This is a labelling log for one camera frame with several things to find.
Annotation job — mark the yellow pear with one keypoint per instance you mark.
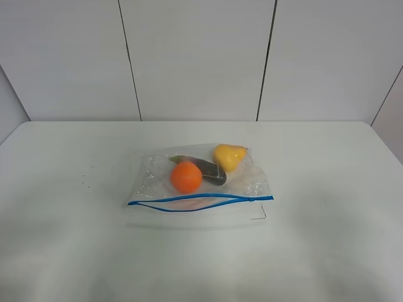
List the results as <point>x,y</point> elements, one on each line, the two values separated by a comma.
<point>229,156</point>

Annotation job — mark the dark purple eggplant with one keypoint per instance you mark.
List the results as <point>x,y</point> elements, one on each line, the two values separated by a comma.
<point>212,173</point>

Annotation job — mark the orange fruit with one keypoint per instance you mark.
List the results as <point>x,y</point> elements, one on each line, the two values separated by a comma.
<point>186,177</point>

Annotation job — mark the clear zip bag blue zipper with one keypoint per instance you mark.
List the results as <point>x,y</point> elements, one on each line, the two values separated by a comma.
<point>152,188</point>

